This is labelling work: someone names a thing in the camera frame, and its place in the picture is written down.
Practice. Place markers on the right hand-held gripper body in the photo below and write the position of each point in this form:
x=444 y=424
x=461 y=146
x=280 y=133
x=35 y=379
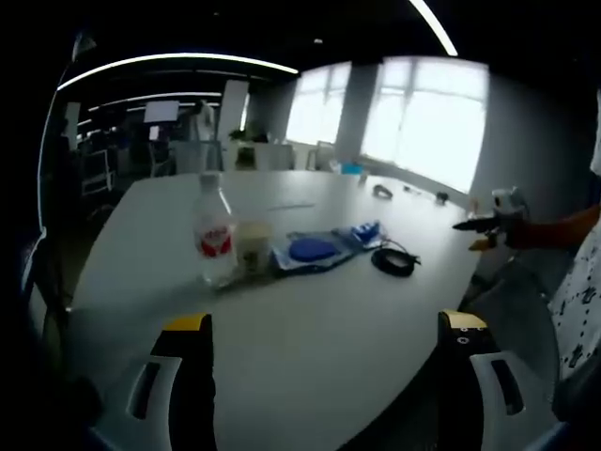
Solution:
x=509 y=204

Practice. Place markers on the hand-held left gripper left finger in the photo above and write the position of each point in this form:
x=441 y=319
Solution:
x=192 y=385

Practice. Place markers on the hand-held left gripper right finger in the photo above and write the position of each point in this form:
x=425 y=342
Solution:
x=462 y=385

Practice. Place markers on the clear water bottle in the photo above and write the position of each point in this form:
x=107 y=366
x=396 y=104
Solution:
x=216 y=253

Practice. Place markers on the white paper cup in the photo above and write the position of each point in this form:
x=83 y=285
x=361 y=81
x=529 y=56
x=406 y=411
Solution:
x=253 y=244

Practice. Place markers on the clear blue wipes pack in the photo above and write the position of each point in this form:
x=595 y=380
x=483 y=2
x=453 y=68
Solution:
x=310 y=249

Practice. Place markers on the small dark object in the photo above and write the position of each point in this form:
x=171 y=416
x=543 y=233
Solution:
x=441 y=197

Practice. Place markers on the grey chair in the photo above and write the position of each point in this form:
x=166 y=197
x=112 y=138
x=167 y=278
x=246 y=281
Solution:
x=512 y=300

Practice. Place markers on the small black device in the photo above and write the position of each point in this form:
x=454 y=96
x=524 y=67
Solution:
x=383 y=191

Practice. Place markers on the white patterned shirt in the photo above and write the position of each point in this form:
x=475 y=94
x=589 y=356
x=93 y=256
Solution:
x=580 y=291

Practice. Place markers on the large window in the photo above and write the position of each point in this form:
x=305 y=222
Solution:
x=427 y=122

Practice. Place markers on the white table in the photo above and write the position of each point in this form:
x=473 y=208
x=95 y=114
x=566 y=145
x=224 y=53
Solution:
x=305 y=310

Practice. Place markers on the blue box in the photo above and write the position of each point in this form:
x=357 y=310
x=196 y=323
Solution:
x=353 y=168

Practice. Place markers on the ceiling light strip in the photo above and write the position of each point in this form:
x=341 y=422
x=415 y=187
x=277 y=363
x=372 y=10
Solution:
x=436 y=28
x=155 y=97

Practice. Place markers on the narrow window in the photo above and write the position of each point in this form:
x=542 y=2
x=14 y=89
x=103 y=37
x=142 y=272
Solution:
x=319 y=103

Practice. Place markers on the white cabinet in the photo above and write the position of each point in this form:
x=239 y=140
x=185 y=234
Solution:
x=272 y=156

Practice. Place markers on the grey partition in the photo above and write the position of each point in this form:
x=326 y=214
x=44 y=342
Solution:
x=195 y=157

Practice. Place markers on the green potted plant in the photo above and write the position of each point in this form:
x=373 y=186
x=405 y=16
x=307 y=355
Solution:
x=244 y=131

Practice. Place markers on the white pillar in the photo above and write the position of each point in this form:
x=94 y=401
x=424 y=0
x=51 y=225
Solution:
x=234 y=108

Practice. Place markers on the hanging display screen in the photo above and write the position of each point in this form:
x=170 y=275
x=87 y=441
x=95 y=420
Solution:
x=162 y=112

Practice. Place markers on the long curved ceiling light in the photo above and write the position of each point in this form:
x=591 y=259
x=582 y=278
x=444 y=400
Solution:
x=188 y=57

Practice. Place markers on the white office desk frame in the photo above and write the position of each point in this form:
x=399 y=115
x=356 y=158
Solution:
x=98 y=168

